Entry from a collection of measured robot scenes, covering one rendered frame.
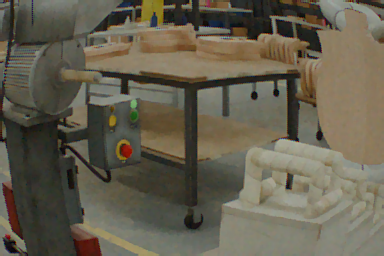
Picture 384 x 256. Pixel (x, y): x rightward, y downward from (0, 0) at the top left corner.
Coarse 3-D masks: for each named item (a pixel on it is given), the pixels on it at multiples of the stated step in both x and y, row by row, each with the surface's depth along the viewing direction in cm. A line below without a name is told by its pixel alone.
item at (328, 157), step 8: (280, 144) 135; (288, 144) 133; (296, 144) 132; (304, 144) 131; (280, 152) 134; (288, 152) 133; (296, 152) 131; (304, 152) 130; (312, 152) 128; (320, 152) 127; (328, 152) 125; (336, 152) 124; (320, 160) 126; (328, 160) 125; (336, 160) 123
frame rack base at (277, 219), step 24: (288, 192) 138; (240, 216) 131; (264, 216) 127; (288, 216) 123; (336, 216) 120; (240, 240) 132; (264, 240) 127; (288, 240) 122; (312, 240) 117; (336, 240) 123
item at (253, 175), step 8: (248, 160) 130; (248, 168) 130; (256, 168) 129; (248, 176) 130; (256, 176) 130; (248, 184) 130; (256, 184) 130; (248, 192) 131; (256, 192) 131; (248, 200) 131; (256, 200) 131
